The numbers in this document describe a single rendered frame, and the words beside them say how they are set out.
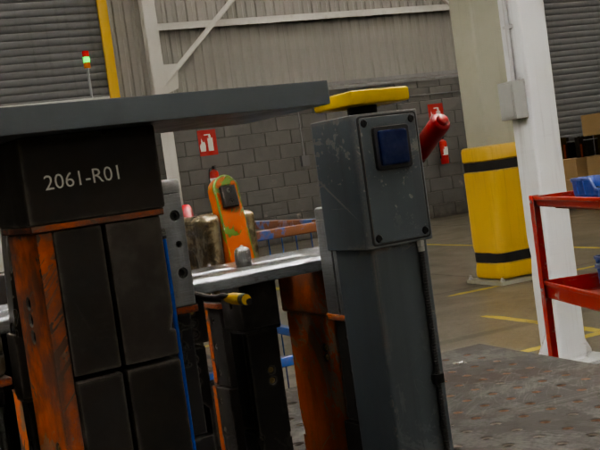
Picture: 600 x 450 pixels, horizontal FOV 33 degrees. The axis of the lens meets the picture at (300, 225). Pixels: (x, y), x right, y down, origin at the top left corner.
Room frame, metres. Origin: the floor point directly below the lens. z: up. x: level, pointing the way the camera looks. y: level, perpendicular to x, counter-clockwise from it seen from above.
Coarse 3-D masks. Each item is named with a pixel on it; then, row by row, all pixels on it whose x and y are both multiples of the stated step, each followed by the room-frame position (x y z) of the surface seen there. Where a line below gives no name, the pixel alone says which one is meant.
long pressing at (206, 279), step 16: (272, 256) 1.25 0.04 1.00; (288, 256) 1.22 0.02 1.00; (304, 256) 1.18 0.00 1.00; (320, 256) 1.12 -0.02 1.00; (192, 272) 1.17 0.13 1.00; (208, 272) 1.16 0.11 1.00; (224, 272) 1.12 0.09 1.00; (240, 272) 1.06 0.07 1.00; (256, 272) 1.07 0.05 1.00; (272, 272) 1.08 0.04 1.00; (288, 272) 1.09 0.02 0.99; (304, 272) 1.10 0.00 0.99; (208, 288) 1.04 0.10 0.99; (224, 288) 1.05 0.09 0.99; (0, 320) 0.93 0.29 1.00
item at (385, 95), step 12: (336, 96) 0.84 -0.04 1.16; (348, 96) 0.82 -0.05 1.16; (360, 96) 0.82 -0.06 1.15; (372, 96) 0.83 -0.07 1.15; (384, 96) 0.84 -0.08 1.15; (396, 96) 0.84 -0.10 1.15; (408, 96) 0.85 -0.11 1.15; (324, 108) 0.86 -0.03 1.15; (336, 108) 0.84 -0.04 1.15; (348, 108) 0.86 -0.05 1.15; (360, 108) 0.85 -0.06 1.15; (372, 108) 0.85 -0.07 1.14
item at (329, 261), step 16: (320, 208) 1.06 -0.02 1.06; (320, 224) 1.07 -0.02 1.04; (320, 240) 1.07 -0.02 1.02; (336, 256) 1.05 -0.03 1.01; (336, 272) 1.05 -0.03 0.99; (336, 288) 1.06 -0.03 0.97; (336, 304) 1.06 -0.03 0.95; (336, 320) 1.06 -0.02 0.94; (352, 384) 1.06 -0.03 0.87; (352, 400) 1.06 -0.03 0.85; (352, 416) 1.07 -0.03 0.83; (352, 432) 1.06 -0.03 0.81; (352, 448) 1.07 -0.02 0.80
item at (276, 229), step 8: (256, 224) 3.62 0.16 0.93; (264, 224) 3.55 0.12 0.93; (272, 224) 3.49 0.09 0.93; (280, 224) 3.42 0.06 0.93; (288, 224) 3.36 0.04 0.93; (296, 224) 3.30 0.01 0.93; (304, 224) 2.98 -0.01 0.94; (312, 224) 2.99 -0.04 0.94; (256, 232) 2.92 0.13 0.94; (264, 232) 2.93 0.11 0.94; (272, 232) 2.94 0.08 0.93; (280, 232) 2.95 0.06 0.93; (288, 232) 2.96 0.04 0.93; (296, 232) 2.97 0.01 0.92; (304, 232) 2.98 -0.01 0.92; (296, 240) 3.36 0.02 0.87; (296, 248) 3.36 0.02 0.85; (280, 328) 3.54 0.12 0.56; (288, 328) 3.48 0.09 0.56; (288, 360) 2.94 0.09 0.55; (208, 368) 3.21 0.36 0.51; (288, 384) 3.57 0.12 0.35
